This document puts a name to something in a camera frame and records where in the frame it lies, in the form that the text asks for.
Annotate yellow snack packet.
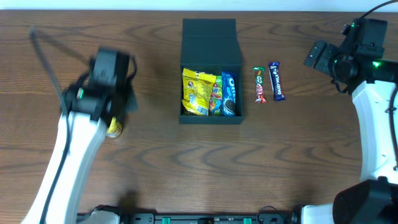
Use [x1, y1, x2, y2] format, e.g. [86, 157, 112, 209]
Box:
[106, 117, 123, 138]

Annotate Dairy Milk chocolate bar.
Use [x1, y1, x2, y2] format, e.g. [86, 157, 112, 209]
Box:
[268, 62, 285, 101]

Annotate yellow Hacks candy bag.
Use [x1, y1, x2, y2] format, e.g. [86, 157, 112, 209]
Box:
[182, 68, 216, 116]

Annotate KitKat Milo bar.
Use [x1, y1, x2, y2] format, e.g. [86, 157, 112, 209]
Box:
[253, 67, 267, 103]

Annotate Haribo worms candy bag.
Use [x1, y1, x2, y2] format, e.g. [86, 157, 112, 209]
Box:
[209, 76, 223, 116]

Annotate black gift box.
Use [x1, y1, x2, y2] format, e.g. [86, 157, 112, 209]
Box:
[179, 19, 244, 124]

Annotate blue Oreo cookie pack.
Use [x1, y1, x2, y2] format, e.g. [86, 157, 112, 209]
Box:
[221, 71, 236, 116]

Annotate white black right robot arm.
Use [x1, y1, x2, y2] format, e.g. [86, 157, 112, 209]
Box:
[297, 40, 397, 223]

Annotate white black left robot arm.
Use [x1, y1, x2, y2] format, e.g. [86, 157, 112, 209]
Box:
[23, 84, 137, 223]

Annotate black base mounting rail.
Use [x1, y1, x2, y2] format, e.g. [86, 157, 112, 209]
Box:
[77, 205, 299, 224]

